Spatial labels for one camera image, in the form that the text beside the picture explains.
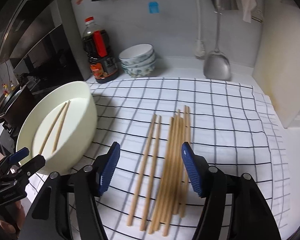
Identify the dark cooking pot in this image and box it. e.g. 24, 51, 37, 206
0, 85, 36, 128

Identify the large white round basin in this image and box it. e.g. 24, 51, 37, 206
16, 81, 97, 175

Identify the wooden chopstick five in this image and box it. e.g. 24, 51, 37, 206
148, 117, 175, 235

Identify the dark soy sauce bottle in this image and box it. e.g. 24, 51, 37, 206
82, 16, 119, 83

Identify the middle floral ceramic bowl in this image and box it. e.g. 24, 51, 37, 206
121, 52, 155, 68

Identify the top floral ceramic bowl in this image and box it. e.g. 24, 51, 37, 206
119, 43, 154, 66

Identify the white cutting board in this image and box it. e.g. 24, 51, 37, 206
253, 0, 300, 128

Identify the wooden chopstick nine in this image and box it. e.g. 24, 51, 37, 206
173, 105, 187, 218

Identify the wooden chopstick three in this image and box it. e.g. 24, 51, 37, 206
126, 114, 157, 226

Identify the bottom floral ceramic bowl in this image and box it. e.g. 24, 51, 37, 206
121, 60, 156, 77

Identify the wooden chopstick eight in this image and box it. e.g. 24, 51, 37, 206
161, 148, 178, 223

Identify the wooden chopstick one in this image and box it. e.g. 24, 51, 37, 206
38, 102, 68, 155

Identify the blue wall hook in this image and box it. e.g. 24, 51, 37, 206
148, 1, 160, 14

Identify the wooden chopstick seven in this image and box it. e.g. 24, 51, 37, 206
162, 110, 180, 237

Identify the person left hand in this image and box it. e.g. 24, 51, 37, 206
0, 200, 25, 236

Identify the steel spatula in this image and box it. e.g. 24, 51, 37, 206
203, 0, 231, 81

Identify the wooden chopstick two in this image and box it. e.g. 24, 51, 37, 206
52, 100, 70, 152

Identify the wooden chopstick six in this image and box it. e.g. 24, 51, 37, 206
161, 114, 176, 220

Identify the white black checkered cloth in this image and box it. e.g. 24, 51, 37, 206
25, 77, 291, 240

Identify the wooden chopstick ten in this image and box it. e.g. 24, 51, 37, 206
179, 105, 191, 218

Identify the black range hood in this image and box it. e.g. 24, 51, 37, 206
0, 0, 91, 83

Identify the wooden chopstick four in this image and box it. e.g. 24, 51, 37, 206
140, 116, 161, 231

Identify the floral ceramic bowl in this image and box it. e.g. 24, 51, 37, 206
119, 43, 154, 66
121, 60, 156, 77
121, 52, 155, 68

